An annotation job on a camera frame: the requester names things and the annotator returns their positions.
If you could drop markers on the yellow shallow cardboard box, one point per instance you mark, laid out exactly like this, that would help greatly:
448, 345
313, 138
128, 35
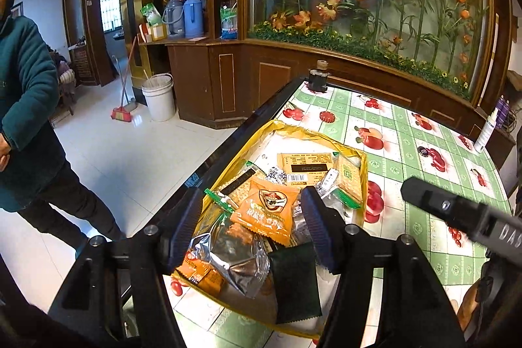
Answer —
285, 140

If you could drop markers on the red broom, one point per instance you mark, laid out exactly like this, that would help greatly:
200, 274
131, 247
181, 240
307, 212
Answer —
122, 113

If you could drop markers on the white spray bottle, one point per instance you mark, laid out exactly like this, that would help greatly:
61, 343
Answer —
486, 132

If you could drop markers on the large orange packet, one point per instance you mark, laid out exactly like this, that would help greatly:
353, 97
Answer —
200, 274

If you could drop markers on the small dark round object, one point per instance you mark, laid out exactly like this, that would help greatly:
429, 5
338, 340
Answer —
423, 150

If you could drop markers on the wooden chair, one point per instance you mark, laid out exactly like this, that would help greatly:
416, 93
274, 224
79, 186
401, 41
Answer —
65, 83

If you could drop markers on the purple bottle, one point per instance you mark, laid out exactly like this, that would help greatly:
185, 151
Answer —
501, 111

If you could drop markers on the silver foil packet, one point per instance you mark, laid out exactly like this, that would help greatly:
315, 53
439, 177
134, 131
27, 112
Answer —
232, 258

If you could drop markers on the orange cracker packet with barcode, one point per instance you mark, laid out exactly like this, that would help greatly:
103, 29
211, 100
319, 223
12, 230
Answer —
304, 166

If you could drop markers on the clear packet with dark contents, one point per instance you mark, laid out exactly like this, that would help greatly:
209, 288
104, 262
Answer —
332, 205

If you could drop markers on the white bucket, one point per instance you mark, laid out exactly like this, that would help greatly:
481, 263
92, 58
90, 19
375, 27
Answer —
159, 99

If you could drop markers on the barred window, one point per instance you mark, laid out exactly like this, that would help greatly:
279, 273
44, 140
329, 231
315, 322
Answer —
110, 5

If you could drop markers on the black and white patterned packet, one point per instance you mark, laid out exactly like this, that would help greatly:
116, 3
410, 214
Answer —
276, 174

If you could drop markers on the orange snack packet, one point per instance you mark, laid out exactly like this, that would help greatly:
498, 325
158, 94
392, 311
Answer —
267, 211

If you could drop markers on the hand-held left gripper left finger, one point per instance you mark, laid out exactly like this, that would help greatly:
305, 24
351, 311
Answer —
181, 234

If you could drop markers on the green and white bag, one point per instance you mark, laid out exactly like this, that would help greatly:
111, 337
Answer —
151, 14

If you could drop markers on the small dark jar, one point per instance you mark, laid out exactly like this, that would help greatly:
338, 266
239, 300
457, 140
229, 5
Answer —
318, 78

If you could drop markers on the small cardboard box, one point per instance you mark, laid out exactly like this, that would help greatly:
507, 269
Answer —
154, 33

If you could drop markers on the yellow-green cracker packet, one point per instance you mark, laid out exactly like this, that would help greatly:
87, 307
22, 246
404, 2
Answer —
348, 179

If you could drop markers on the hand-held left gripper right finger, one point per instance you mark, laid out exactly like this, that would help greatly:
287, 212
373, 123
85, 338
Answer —
320, 229

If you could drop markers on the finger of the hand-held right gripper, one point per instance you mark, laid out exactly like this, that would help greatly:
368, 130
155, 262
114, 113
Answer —
448, 209

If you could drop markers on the person's right hand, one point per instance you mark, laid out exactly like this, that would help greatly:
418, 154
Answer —
471, 307

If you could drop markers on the dark green packet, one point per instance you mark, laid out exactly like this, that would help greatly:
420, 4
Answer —
295, 287

